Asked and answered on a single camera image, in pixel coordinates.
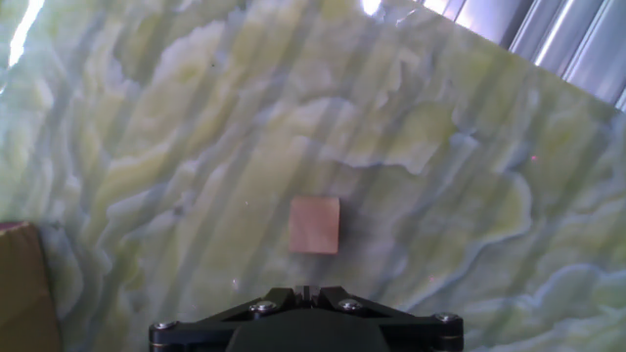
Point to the small pink wooden cube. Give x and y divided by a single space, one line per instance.
314 225

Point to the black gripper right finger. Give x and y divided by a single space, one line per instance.
411 327

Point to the maroon brown paper bag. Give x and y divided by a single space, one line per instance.
24 293

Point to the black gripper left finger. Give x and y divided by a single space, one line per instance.
205 327

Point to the green marble pattern mat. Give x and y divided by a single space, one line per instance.
195 146

